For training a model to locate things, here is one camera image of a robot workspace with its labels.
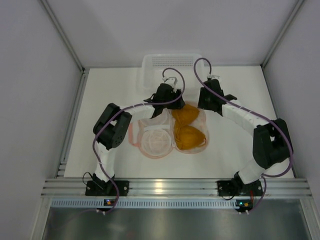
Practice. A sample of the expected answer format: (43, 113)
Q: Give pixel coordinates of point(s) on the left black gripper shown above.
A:
(175, 100)

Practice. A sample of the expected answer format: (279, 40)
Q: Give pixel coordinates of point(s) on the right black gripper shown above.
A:
(208, 103)

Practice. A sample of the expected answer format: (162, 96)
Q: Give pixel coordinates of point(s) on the pink mesh bra laundry bag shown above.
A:
(155, 137)

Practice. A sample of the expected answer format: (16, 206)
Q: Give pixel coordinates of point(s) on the mustard yellow lace bra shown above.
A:
(187, 137)

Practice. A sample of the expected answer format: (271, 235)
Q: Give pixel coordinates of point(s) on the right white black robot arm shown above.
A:
(271, 143)

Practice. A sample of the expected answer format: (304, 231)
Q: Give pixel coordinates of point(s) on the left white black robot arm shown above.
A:
(111, 128)

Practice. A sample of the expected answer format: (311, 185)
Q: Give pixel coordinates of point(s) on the white plastic basket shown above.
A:
(150, 75)

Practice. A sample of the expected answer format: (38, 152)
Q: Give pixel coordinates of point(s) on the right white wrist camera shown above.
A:
(213, 77)

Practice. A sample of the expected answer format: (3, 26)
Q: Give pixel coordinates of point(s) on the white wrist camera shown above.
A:
(213, 77)
(171, 81)

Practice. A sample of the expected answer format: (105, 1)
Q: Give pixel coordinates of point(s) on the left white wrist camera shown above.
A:
(171, 81)

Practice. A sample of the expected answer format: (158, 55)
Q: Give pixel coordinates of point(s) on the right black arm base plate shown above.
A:
(235, 188)

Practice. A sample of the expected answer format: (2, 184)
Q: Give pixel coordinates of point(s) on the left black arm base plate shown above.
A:
(100, 188)

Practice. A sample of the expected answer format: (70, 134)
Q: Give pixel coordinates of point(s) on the white slotted cable duct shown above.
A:
(145, 203)

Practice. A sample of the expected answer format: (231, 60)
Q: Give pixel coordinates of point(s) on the aluminium mounting rail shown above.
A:
(276, 188)

